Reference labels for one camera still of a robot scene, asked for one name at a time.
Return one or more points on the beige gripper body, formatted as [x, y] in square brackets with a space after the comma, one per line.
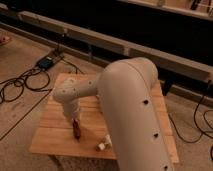
[71, 110]

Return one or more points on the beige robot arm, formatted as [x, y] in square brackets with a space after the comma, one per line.
[124, 90]

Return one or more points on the wooden table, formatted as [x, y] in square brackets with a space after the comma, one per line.
[54, 134]

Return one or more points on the white plastic bottle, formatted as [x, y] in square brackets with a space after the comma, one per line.
[105, 143]

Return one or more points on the blue power box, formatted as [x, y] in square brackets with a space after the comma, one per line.
[45, 63]

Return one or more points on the long wooden beam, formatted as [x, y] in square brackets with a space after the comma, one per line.
[164, 60]

